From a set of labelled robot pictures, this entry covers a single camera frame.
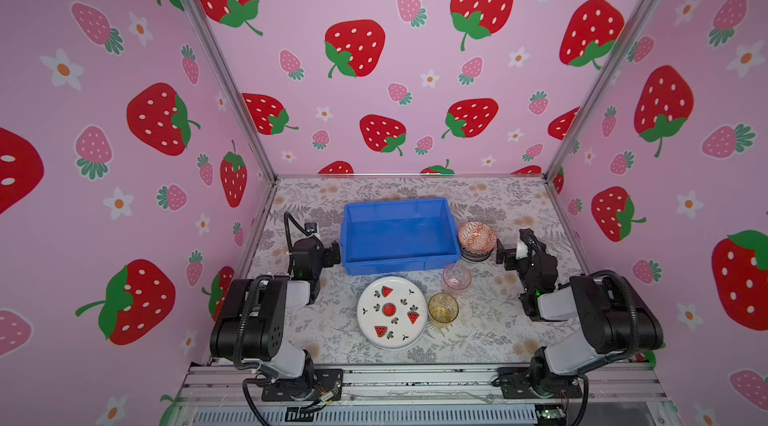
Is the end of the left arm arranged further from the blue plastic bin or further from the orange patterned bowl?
the orange patterned bowl

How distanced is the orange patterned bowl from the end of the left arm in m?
0.40

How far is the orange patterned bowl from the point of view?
2.96 ft

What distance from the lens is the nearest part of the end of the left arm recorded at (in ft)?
2.44

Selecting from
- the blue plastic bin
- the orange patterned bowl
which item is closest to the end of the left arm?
the blue plastic bin
